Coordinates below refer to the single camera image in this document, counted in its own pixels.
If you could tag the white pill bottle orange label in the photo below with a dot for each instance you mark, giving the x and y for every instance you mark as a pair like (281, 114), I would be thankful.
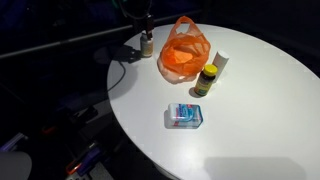
(146, 45)

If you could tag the white cylindrical tube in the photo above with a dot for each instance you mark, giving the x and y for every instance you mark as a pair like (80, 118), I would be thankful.
(220, 60)

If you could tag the yellow capped dark supplement bottle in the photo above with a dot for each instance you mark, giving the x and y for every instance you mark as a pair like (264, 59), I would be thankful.
(205, 80)

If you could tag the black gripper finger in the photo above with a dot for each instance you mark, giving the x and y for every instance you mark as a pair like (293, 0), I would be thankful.
(150, 26)
(137, 25)

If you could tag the orange plastic carrier bag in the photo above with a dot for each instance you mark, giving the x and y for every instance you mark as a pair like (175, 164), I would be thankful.
(185, 52)

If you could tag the black tripod clamp equipment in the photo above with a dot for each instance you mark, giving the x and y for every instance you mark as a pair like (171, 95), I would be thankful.
(16, 165)

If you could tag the blue white tissue pack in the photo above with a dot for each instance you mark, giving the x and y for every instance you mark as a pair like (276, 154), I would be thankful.
(179, 115)

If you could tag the grey metal handrail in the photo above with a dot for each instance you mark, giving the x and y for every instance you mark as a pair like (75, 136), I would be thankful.
(65, 42)

